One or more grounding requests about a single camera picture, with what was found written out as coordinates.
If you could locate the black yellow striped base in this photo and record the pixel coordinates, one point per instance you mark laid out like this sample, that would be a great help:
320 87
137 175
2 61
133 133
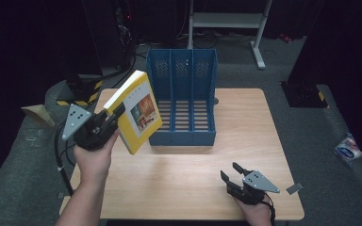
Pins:
81 94

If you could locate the small dark round knob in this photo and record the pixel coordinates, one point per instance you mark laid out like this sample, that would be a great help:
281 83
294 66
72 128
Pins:
216 101

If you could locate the small red item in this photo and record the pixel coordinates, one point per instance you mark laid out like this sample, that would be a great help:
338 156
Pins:
285 38

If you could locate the blue plastic file rack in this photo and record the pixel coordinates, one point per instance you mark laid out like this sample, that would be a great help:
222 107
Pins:
185 94

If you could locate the black box with yellow corner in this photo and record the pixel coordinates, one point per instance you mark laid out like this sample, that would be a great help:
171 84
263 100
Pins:
304 95

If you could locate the grey tape strip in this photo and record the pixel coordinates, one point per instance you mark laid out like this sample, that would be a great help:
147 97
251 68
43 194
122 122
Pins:
60 195
294 188

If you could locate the person's right hand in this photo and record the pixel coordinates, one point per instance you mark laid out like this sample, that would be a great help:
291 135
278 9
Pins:
257 215

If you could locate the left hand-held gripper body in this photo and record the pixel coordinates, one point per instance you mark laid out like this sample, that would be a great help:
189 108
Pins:
88 132

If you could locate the yellow book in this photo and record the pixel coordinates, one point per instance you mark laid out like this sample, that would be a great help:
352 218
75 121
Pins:
138 116

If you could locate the person's left hand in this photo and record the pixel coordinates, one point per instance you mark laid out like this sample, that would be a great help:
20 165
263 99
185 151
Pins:
94 163

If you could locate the white metal stand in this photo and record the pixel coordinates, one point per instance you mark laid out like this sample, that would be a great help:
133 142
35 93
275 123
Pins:
229 20

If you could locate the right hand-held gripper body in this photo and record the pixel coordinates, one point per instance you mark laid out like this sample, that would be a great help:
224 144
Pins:
254 188

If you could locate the white blue tissue packet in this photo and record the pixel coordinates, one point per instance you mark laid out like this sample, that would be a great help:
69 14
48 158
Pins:
348 147

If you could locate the tan cardboard piece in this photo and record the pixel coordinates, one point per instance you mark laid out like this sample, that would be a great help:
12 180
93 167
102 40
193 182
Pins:
39 114

